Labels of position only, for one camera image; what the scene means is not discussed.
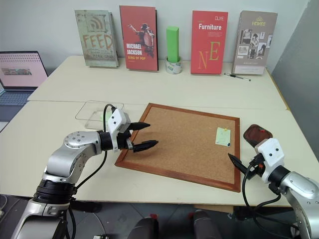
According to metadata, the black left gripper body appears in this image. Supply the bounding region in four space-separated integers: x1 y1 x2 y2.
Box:
116 128 136 151

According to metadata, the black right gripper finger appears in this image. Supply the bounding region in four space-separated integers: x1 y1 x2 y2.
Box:
227 153 250 175

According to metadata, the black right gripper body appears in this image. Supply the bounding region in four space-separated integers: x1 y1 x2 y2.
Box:
248 153 265 176

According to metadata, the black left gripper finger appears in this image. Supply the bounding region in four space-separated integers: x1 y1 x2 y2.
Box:
129 122 151 131
133 140 160 153

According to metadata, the pale green paper note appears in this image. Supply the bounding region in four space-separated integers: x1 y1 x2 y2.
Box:
215 127 231 147

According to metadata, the wood framed cork board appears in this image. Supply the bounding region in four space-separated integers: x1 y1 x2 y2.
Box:
114 102 242 193

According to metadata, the brown oval dish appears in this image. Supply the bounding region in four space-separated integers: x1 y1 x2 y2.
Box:
243 123 273 148

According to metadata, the clear plastic tray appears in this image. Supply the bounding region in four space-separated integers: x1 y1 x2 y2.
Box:
75 100 126 129

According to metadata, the clear packing tape roll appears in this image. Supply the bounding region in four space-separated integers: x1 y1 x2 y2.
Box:
165 56 183 75

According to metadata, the dark rounded shape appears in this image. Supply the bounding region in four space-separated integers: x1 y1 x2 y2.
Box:
135 216 160 239
192 210 215 239

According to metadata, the red Michael Jackson book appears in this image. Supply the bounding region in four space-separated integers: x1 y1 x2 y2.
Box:
119 5 160 73

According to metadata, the black pen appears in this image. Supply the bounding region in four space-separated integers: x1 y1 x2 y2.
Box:
223 72 252 82

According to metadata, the green foam block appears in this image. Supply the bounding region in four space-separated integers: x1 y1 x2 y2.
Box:
166 25 181 63

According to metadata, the grey FEED book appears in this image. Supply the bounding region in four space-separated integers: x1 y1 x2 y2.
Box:
74 9 120 68

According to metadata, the red Furniture book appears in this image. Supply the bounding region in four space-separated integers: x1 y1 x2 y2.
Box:
190 10 229 75

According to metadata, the beige Homes book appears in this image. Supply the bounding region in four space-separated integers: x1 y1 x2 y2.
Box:
231 10 278 76

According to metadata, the open laptop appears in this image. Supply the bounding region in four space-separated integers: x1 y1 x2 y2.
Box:
0 50 49 130

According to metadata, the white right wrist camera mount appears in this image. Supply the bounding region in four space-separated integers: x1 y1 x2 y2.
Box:
257 138 286 184

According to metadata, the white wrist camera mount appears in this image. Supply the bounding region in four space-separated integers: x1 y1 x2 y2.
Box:
257 138 286 184
107 109 132 152

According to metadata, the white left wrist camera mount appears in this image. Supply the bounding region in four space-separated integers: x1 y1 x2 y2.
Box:
107 109 132 152

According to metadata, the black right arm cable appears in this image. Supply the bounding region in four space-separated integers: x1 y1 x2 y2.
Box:
242 154 281 210

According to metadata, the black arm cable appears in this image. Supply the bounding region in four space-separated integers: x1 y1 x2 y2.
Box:
242 154 281 210
65 104 117 239

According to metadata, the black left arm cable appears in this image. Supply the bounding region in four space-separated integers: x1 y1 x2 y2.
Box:
65 104 117 239

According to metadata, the thin white cable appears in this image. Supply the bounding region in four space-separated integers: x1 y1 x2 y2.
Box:
0 194 8 216

